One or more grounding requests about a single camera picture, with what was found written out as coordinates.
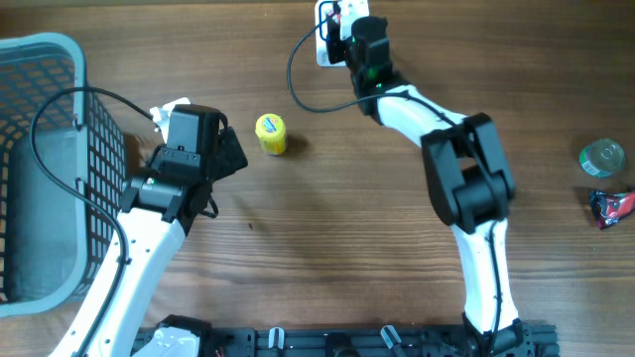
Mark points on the round tin can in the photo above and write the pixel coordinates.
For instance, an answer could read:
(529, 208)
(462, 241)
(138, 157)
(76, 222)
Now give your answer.
(602, 158)

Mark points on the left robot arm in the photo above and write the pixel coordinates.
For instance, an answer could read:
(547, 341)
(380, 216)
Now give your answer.
(157, 209)

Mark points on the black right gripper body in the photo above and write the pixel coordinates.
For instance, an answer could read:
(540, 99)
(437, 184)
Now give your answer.
(341, 50)

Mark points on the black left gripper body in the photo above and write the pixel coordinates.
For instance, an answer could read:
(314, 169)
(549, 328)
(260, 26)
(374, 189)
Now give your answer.
(207, 174)

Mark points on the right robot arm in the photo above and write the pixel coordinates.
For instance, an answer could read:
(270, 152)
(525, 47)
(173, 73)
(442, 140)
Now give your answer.
(469, 179)

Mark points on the black red hex wrench packet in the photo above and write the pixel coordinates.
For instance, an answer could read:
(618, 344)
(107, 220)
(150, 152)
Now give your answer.
(609, 208)

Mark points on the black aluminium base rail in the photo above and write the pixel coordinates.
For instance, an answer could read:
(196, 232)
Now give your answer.
(426, 341)

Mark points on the grey plastic shopping basket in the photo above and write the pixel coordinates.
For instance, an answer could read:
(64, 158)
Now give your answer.
(52, 244)

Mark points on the yellow mentos gum bottle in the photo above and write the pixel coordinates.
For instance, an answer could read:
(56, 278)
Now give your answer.
(271, 132)

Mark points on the white barcode scanner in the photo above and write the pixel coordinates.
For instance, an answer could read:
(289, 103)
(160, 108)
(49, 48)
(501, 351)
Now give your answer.
(323, 9)

